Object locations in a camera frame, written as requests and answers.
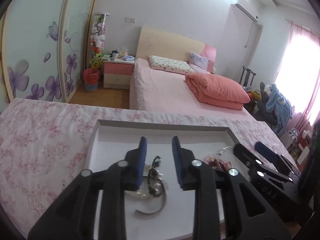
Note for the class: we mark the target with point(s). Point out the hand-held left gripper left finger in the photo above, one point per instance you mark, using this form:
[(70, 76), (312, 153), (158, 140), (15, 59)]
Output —
[(142, 155)]

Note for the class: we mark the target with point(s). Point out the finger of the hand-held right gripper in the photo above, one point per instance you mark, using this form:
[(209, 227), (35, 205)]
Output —
[(266, 151), (243, 155)]

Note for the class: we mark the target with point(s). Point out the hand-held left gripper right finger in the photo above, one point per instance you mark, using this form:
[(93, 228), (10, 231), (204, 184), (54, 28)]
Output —
[(176, 160)]

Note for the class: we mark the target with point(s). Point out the thin silver bangle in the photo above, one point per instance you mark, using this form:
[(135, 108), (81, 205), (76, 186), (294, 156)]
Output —
[(223, 150)]

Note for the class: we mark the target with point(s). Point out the grey shallow tray box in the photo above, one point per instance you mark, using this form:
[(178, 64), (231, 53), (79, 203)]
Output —
[(112, 150)]

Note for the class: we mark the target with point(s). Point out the clear bag with trinkets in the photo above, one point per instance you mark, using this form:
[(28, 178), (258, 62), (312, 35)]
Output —
[(211, 159)]

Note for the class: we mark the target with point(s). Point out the grey headband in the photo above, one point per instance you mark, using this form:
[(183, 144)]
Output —
[(160, 208)]

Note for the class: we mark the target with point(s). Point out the grey office chair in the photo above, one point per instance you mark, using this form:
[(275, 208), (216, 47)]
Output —
[(265, 115)]

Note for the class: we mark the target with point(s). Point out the blue plush robe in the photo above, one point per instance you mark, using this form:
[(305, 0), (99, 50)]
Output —
[(277, 105)]

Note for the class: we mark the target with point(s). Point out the bed with pink sheet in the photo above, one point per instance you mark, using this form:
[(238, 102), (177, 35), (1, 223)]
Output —
[(160, 87)]

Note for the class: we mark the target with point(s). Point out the folded salmon pink duvet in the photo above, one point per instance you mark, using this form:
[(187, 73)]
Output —
[(217, 90)]

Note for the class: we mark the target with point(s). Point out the black wooden chair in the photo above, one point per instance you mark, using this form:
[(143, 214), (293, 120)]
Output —
[(243, 76)]

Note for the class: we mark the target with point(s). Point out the pink and beige nightstand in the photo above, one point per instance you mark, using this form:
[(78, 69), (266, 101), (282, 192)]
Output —
[(117, 75)]

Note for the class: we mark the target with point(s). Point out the red lined trash bin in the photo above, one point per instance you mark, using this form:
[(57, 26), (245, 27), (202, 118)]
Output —
[(91, 78)]

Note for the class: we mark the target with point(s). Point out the white floral pillow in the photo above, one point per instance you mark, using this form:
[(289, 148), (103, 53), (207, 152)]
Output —
[(170, 65)]

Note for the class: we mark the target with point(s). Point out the blue cloth on nightstand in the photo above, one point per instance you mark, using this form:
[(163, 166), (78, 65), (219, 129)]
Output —
[(128, 58)]

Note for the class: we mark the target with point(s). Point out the small lilac pillow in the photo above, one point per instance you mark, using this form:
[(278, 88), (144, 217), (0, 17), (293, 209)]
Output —
[(200, 61)]

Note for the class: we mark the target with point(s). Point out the pink curtain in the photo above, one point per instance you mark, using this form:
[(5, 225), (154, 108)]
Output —
[(305, 55)]

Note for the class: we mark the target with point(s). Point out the beige and pink headboard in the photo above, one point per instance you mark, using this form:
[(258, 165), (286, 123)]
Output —
[(170, 42)]

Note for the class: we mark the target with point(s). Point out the white air conditioner pipe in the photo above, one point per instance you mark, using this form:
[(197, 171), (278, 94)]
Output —
[(252, 33)]

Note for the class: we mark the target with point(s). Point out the clear tube of plush toys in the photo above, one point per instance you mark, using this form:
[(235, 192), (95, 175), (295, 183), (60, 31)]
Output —
[(98, 37)]

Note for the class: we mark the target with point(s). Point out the sliding wardrobe with purple flowers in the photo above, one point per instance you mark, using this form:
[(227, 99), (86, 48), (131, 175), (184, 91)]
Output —
[(37, 42)]

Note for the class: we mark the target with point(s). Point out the white wall switch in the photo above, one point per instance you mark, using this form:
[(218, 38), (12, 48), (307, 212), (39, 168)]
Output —
[(130, 19)]

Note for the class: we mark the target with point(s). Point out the white wall air conditioner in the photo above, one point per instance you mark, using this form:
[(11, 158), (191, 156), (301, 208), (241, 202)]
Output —
[(246, 7)]

